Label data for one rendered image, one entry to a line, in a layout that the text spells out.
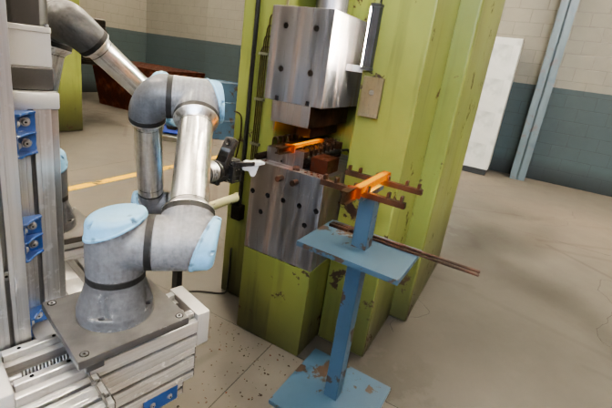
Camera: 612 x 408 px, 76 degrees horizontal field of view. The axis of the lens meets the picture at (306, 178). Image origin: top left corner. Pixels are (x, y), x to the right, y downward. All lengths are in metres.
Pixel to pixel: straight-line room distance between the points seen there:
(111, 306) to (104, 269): 0.08
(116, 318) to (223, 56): 9.02
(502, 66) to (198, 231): 6.30
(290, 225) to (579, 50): 6.31
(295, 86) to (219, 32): 8.13
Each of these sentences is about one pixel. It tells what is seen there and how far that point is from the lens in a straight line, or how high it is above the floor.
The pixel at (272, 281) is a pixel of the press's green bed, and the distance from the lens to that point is 1.99.
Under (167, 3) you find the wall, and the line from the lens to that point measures 11.04.
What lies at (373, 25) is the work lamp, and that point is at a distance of 1.75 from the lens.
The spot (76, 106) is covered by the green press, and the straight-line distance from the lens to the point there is 6.43.
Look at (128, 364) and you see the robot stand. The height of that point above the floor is 0.71.
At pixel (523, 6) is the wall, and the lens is 7.59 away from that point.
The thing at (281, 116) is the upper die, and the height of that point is 1.13.
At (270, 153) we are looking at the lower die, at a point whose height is 0.95.
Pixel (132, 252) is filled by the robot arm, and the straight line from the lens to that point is 0.85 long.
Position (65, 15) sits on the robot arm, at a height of 1.41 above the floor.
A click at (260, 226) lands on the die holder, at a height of 0.60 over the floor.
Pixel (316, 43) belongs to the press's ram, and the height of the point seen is 1.46.
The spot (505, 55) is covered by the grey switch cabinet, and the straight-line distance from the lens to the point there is 6.85.
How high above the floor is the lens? 1.39
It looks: 17 degrees down
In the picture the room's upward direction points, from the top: 8 degrees clockwise
